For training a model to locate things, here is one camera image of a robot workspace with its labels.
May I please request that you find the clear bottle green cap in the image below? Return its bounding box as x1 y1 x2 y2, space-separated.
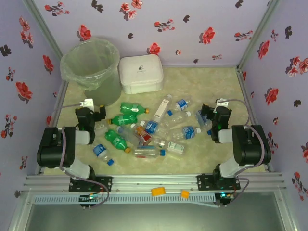
93 121 109 138

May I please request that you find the green plastic bottle orange cap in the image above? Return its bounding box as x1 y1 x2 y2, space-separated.
104 128 132 154
119 102 150 115
106 114 141 127

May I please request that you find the clear bottle white cap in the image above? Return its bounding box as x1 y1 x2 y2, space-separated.
116 125 145 148

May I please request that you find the tall white label bottle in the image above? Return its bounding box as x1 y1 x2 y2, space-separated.
153 94 173 119

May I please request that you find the white green label bottle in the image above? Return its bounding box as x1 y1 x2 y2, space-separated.
153 138 186 156

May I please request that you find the red orange label bottle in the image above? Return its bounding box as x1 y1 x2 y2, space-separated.
130 123 154 145

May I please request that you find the grey translucent plastic bin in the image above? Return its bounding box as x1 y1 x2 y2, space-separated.
60 36 122 107

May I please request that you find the white square case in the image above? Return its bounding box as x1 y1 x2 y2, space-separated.
118 53 165 95

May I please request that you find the right controller circuit board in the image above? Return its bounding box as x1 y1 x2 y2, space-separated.
215 192 236 208

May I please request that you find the controller circuit board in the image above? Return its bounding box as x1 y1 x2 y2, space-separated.
78 193 103 210
215 192 236 208

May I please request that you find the left controller circuit board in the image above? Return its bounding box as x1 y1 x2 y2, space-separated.
78 193 103 210

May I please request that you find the large yellow block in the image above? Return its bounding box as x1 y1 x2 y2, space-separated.
151 186 167 197

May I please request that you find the grey metal panel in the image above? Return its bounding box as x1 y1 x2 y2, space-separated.
24 204 286 231

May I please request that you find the grey left arm cable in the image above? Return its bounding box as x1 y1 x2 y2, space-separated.
54 102 110 210

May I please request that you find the aluminium side rail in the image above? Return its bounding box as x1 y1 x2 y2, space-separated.
36 80 69 175
235 67 274 173

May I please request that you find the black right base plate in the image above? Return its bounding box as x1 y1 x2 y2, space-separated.
196 174 241 192

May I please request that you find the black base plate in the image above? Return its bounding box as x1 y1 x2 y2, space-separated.
196 174 241 192
68 176 113 193

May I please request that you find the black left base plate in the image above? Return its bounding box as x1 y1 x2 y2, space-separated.
68 176 113 193

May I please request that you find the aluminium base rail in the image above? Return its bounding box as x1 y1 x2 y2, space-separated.
23 173 287 193

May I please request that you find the aluminium frame post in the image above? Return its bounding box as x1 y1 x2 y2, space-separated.
237 0 282 70
22 0 64 61

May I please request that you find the white slotted cable duct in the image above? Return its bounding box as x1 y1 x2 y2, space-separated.
32 194 217 205

